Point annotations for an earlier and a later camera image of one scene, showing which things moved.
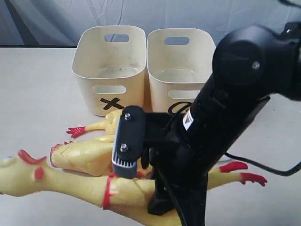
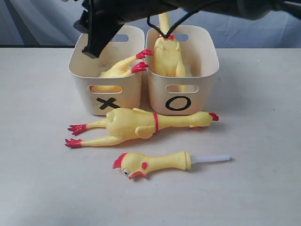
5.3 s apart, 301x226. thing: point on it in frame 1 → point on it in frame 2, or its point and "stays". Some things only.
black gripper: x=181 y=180 → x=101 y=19
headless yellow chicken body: x=91 y=157 → x=122 y=68
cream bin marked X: x=110 y=63 stays
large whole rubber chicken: x=127 y=200 → x=168 y=60
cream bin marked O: x=179 y=64 stays
